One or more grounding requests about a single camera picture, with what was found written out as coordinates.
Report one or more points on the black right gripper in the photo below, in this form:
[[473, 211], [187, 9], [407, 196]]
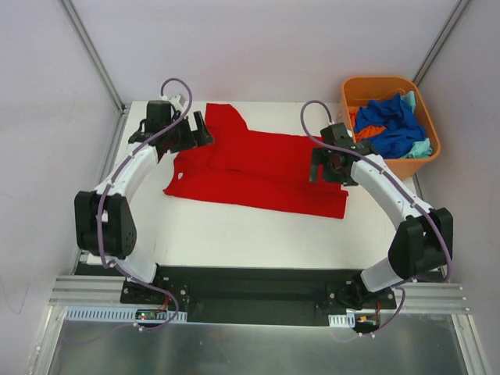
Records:
[[320, 163]]

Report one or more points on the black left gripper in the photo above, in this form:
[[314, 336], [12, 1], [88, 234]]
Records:
[[189, 133]]

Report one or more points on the red t shirt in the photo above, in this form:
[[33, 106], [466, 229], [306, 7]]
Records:
[[253, 168]]

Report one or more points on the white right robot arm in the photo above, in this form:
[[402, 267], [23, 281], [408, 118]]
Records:
[[423, 235]]

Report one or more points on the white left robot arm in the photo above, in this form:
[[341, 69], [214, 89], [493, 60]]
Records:
[[104, 223]]

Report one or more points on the orange t shirt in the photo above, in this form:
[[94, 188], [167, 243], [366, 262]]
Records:
[[367, 132]]

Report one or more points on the orange plastic basket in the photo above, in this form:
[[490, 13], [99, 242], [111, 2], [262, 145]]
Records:
[[357, 91]]

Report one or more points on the blue t shirt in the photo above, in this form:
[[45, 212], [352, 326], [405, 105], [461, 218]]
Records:
[[402, 126]]

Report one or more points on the light teal t shirt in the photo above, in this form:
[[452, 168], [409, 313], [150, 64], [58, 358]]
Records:
[[420, 149]]

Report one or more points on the right white cable duct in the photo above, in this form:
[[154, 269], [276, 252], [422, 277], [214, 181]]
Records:
[[342, 321]]

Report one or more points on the left aluminium corner post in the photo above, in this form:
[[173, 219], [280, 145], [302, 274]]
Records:
[[80, 30]]

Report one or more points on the aluminium corner post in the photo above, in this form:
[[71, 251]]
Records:
[[458, 12], [80, 30]]

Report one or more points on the aluminium front frame rail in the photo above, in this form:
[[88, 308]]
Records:
[[93, 291]]

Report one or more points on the right aluminium corner post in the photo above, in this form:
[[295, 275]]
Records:
[[458, 12]]

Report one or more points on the white slotted cable duct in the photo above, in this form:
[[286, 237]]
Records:
[[124, 315]]

